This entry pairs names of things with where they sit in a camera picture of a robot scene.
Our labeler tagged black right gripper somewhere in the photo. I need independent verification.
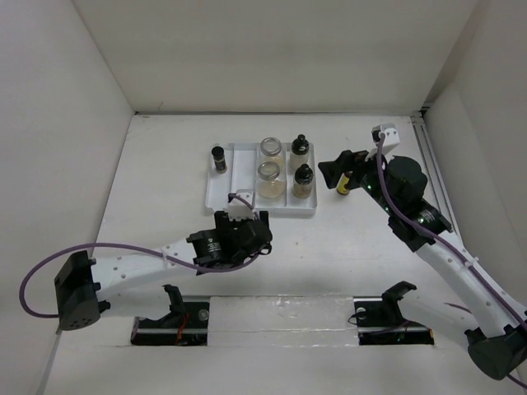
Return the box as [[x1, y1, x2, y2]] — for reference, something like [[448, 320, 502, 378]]
[[318, 145, 400, 216]]

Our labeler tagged yellow bottle beige cap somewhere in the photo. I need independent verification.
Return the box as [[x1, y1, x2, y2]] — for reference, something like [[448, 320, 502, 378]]
[[336, 171, 352, 196]]

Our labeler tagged black-cap bottle tan powder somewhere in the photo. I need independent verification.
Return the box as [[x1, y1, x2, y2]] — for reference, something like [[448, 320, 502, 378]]
[[292, 164, 314, 199]]

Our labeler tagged black-cap bottle white powder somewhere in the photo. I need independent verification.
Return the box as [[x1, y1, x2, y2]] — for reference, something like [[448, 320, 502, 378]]
[[289, 134, 310, 171]]

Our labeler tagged round glass jar silver lid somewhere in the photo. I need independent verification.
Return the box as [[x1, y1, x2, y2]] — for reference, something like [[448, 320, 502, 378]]
[[259, 137, 286, 167]]

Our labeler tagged small black-lid spice jar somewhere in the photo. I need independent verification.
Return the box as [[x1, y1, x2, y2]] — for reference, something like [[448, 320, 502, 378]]
[[211, 146, 227, 174]]

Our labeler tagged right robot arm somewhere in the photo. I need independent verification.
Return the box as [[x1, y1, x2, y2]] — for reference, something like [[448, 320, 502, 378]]
[[318, 150, 526, 380]]

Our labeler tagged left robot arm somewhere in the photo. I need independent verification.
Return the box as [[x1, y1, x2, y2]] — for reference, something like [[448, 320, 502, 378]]
[[54, 211, 273, 331]]

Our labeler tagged white divided organizer tray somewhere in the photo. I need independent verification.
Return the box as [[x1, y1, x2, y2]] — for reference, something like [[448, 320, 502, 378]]
[[204, 142, 318, 217]]

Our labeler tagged white foam front block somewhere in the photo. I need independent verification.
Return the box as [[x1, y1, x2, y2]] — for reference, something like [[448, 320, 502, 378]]
[[208, 295, 358, 348]]

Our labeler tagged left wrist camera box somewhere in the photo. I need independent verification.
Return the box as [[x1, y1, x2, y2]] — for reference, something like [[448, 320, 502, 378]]
[[224, 189, 258, 221]]

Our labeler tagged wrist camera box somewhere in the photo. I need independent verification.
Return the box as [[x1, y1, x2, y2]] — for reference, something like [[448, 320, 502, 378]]
[[369, 123, 400, 155], [224, 189, 258, 221]]

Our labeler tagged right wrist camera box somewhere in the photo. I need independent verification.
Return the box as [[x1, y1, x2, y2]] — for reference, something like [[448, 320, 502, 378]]
[[369, 123, 400, 155]]

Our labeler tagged aluminium rail right side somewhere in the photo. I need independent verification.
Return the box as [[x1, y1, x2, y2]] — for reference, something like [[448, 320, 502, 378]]
[[410, 107, 458, 231]]

